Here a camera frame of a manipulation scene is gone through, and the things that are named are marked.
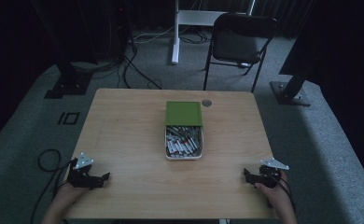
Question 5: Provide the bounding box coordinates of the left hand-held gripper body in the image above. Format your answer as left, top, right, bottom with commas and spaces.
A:
66, 151, 96, 189

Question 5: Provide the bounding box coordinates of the person's right hand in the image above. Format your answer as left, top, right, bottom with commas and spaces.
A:
253, 170, 294, 216

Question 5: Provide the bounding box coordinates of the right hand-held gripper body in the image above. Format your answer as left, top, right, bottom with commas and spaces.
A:
259, 157, 290, 189

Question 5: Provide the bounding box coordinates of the white box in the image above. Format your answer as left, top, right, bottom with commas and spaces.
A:
164, 123, 205, 161

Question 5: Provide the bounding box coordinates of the person's left hand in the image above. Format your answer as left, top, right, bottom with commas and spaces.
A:
49, 181, 90, 216

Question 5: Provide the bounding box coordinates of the white desk frame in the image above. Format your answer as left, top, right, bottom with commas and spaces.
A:
171, 0, 256, 65

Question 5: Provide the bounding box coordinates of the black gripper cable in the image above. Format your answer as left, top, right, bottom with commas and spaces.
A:
30, 148, 76, 224
266, 169, 297, 214

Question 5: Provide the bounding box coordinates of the pile of pens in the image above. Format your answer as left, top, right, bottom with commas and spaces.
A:
166, 125, 203, 158

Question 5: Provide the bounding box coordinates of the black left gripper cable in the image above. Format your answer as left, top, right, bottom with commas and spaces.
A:
30, 148, 76, 224

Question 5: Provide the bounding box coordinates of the black folding chair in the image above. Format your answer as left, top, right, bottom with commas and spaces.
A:
203, 12, 279, 93

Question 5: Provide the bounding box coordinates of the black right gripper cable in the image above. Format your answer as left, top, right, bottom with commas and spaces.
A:
266, 169, 297, 214

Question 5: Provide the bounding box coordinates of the white floor cable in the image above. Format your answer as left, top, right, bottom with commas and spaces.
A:
133, 25, 175, 45

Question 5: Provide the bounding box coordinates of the green box lid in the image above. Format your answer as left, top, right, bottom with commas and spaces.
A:
164, 100, 203, 128

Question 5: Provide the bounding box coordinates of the black floor cable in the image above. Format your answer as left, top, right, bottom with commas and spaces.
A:
117, 43, 163, 91

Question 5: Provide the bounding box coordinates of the black metal stand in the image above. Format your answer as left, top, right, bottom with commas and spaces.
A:
30, 0, 94, 100
269, 0, 319, 107

